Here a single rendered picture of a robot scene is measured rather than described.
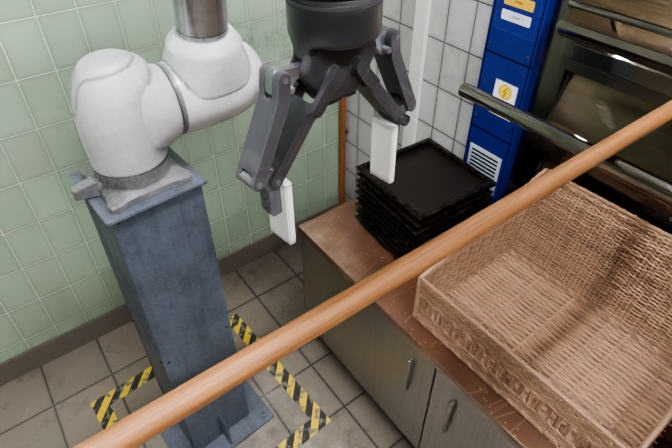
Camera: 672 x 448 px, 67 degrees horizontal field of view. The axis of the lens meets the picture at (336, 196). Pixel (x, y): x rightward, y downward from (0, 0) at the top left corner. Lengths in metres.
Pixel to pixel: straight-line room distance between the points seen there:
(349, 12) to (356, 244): 1.21
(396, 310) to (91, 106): 0.87
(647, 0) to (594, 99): 0.27
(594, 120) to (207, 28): 0.94
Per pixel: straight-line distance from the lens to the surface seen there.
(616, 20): 1.22
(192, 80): 1.06
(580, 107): 1.44
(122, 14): 1.64
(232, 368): 0.56
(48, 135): 1.71
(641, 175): 0.97
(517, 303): 1.47
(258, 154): 0.41
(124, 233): 1.12
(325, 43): 0.39
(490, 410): 1.28
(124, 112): 1.02
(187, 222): 1.18
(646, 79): 1.34
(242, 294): 2.21
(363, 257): 1.51
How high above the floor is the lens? 1.67
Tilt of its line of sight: 39 degrees down
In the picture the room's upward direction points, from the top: straight up
